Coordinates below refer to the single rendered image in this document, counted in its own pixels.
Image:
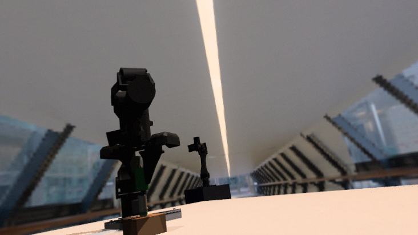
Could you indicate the brown wooden block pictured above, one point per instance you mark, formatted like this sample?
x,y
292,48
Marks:
x,y
149,225

